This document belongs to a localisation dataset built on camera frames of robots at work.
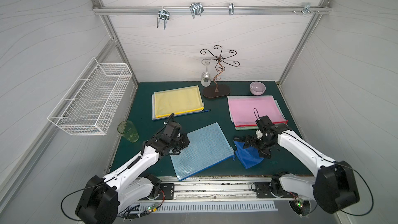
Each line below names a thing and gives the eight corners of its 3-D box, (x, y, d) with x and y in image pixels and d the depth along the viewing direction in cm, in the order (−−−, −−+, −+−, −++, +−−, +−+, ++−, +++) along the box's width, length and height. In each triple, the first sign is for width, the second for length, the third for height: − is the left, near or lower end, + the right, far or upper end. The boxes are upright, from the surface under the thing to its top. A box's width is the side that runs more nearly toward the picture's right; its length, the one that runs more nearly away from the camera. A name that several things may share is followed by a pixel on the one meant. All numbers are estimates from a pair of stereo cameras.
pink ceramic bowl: (250, 95, 114) (252, 90, 110) (248, 86, 120) (249, 81, 116) (265, 95, 114) (267, 90, 110) (261, 86, 120) (264, 81, 116)
